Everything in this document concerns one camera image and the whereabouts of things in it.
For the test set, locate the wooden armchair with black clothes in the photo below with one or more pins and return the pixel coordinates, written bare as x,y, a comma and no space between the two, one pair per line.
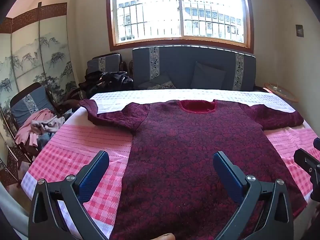
110,62

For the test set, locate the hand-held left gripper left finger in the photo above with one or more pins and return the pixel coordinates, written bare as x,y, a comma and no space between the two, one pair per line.
93,177

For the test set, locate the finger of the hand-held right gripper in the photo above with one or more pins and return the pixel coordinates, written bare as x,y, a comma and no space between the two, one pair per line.
308,162
317,143

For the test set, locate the wooden armchair with pink clothes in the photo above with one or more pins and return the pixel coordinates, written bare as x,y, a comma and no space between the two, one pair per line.
25,105

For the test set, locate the floral patterned cushion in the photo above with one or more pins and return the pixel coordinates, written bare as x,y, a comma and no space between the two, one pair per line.
162,85

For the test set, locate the pile of pink clothes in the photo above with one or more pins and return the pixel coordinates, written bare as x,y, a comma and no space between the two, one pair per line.
40,122

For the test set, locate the pile of black clothes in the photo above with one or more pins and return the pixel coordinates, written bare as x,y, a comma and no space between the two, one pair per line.
110,81

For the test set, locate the dark red knit sweater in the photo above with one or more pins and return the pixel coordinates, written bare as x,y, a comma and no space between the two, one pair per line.
187,155

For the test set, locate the person's left hand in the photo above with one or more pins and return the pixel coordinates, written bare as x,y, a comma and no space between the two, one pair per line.
165,237

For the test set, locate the dark wall plate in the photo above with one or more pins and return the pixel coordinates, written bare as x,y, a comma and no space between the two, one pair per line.
299,31

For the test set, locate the pink checked tablecloth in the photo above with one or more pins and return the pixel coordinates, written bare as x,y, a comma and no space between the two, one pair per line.
75,142

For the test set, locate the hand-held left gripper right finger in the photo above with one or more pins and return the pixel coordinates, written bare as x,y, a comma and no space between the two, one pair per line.
228,177

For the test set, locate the plain blue pillow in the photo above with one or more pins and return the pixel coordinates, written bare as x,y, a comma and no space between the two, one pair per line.
207,77

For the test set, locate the wooden framed window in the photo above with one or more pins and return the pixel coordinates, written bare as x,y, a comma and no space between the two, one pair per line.
150,10

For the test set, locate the painted folding screen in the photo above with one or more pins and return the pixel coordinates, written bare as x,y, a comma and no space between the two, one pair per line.
30,55

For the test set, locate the blue grey cushion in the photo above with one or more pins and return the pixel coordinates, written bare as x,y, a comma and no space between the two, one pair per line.
155,78

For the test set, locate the blue patterned sofa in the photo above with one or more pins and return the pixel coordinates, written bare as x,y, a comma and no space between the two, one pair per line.
180,67

